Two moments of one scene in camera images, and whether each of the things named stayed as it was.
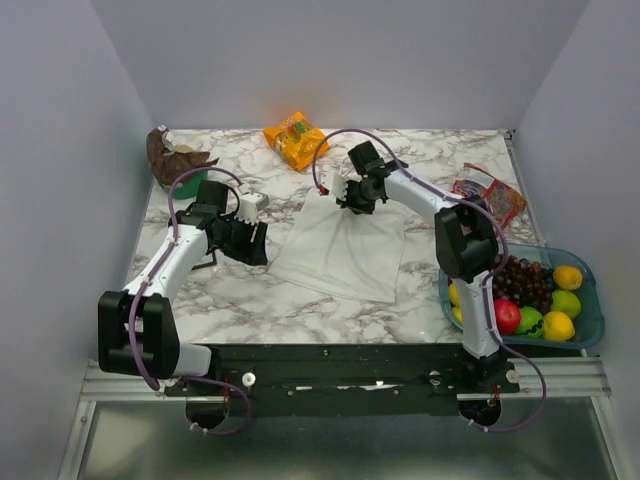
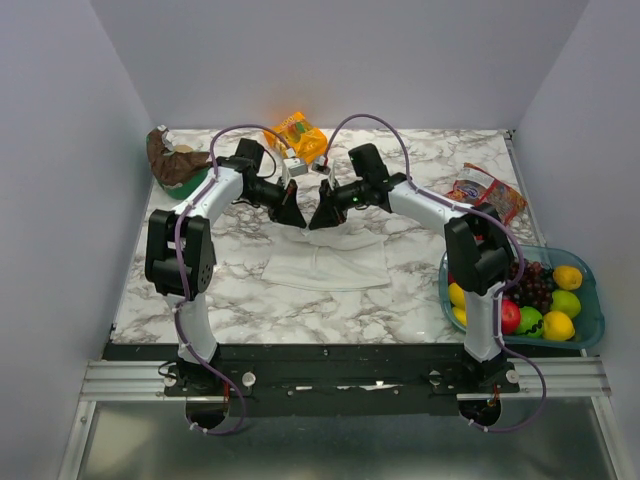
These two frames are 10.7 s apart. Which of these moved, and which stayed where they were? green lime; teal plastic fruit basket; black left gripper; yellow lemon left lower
Moved: black left gripper
Stayed: yellow lemon left lower; green lime; teal plastic fruit basket
